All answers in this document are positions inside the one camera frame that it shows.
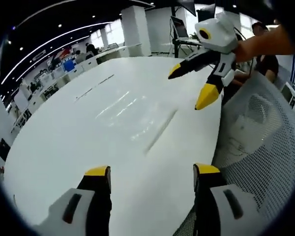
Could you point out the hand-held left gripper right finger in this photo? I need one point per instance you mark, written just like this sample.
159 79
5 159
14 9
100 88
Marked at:
209 186

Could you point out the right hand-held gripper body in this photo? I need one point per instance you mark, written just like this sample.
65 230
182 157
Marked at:
218 34

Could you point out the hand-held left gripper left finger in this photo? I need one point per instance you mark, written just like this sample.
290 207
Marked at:
88 196

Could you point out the clear plastic resealable bag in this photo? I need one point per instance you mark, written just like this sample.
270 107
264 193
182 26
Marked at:
137 118

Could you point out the black tripod stand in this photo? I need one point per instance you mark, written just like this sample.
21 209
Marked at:
175 46

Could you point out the laptop on stand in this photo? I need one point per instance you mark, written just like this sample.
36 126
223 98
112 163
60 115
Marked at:
180 28

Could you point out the black monitor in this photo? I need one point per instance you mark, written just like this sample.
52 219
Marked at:
186 6

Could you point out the white square pillar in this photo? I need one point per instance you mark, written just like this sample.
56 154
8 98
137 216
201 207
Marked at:
136 29

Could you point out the black floor box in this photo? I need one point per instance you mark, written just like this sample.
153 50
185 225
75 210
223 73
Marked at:
3 150

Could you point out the blue storage box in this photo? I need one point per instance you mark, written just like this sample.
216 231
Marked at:
69 66

